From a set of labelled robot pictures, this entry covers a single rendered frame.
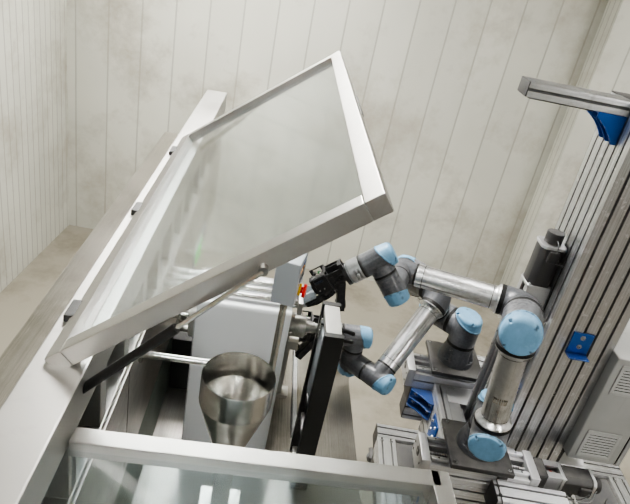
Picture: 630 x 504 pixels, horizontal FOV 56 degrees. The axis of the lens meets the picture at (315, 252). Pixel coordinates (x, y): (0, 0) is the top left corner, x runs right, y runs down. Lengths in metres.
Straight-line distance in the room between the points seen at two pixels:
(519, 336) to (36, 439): 1.30
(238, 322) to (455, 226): 3.22
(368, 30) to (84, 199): 2.44
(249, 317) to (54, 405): 0.72
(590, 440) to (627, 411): 0.17
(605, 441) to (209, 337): 1.55
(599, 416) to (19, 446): 1.98
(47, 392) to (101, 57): 3.68
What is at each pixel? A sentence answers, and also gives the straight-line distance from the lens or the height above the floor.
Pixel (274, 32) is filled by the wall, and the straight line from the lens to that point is 4.13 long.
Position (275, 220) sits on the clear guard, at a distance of 0.89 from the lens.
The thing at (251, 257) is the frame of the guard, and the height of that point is 1.88.
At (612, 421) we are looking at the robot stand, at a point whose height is 0.97.
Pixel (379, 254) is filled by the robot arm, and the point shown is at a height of 1.49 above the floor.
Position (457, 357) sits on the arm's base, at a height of 0.87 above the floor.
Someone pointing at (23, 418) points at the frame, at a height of 1.65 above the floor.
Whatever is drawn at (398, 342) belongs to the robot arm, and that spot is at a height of 1.13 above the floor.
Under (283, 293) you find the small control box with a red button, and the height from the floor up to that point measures 1.64.
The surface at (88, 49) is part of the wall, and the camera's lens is 4.47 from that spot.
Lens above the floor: 2.26
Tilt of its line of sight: 27 degrees down
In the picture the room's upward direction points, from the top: 12 degrees clockwise
